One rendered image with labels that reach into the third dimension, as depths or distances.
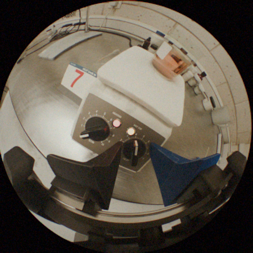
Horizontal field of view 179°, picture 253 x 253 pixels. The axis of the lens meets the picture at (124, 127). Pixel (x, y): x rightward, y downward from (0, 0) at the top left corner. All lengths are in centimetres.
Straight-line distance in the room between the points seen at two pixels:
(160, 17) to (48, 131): 65
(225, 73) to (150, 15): 53
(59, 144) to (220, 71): 77
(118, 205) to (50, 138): 21
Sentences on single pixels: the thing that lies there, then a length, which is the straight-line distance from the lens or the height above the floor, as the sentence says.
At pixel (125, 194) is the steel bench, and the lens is 20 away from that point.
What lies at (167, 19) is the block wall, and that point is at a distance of 58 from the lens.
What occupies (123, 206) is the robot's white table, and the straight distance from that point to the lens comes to 23.
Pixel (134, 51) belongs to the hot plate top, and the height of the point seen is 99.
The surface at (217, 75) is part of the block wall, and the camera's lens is 66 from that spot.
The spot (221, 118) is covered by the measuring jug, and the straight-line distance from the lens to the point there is 65.
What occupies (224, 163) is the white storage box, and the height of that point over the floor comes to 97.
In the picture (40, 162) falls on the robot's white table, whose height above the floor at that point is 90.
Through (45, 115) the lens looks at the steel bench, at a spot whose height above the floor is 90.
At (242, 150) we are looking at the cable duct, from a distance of 145.
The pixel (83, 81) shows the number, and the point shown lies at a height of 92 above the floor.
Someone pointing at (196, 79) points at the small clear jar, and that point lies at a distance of 45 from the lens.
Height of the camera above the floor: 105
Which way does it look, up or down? 73 degrees down
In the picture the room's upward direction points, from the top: 59 degrees clockwise
